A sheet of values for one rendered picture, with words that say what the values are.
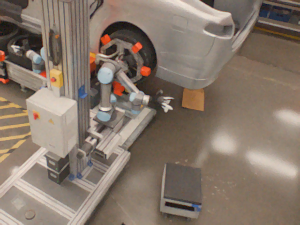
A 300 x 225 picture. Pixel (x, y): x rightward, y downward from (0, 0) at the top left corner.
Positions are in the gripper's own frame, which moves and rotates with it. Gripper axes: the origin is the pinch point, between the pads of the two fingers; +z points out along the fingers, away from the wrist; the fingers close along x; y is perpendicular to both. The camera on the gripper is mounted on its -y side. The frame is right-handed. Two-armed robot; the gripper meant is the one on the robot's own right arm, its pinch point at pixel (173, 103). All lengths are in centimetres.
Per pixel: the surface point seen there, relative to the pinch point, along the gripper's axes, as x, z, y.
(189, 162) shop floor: -69, 31, 116
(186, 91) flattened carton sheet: -199, 16, 98
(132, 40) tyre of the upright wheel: -105, -58, -4
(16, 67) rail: -123, -214, 72
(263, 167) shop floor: -88, 112, 113
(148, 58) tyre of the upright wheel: -102, -37, 12
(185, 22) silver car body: -91, -4, -38
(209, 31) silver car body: -91, 19, -33
